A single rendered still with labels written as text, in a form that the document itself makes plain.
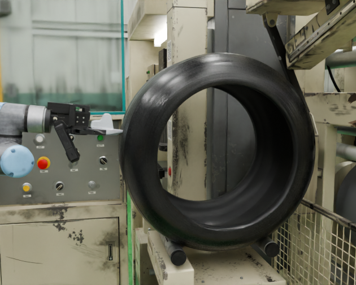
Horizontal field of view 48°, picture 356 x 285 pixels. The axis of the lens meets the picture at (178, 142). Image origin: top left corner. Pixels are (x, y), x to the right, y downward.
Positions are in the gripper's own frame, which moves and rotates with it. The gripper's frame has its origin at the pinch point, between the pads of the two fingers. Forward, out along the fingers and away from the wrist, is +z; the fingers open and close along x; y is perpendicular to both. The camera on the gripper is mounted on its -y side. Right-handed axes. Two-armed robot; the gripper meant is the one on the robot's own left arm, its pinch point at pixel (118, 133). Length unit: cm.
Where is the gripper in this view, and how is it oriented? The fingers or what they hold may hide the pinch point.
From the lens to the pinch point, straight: 116.0
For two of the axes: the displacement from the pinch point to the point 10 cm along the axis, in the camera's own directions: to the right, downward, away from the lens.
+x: -2.0, -1.2, 9.7
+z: 9.8, 0.8, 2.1
